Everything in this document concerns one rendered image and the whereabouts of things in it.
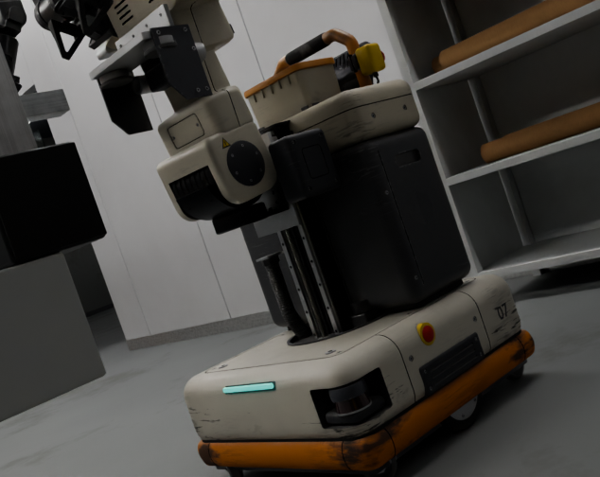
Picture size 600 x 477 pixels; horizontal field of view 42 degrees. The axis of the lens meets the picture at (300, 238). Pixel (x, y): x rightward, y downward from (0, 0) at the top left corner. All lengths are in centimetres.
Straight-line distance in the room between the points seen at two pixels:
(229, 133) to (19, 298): 121
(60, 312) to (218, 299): 445
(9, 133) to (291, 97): 140
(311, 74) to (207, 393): 82
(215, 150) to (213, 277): 333
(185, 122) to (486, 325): 85
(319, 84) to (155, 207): 342
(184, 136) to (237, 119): 14
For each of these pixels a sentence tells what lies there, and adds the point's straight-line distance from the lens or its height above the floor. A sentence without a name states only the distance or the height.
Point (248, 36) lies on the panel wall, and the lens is 433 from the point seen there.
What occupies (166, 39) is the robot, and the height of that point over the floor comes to 102.
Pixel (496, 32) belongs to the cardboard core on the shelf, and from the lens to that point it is 291.
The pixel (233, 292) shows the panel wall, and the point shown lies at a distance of 491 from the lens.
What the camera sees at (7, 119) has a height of 73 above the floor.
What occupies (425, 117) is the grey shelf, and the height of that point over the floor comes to 76.
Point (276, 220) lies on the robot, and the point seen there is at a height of 58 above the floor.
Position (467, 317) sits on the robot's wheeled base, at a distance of 188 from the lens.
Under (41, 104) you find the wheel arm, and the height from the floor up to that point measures 83.
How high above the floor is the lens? 59
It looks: 2 degrees down
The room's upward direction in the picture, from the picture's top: 19 degrees counter-clockwise
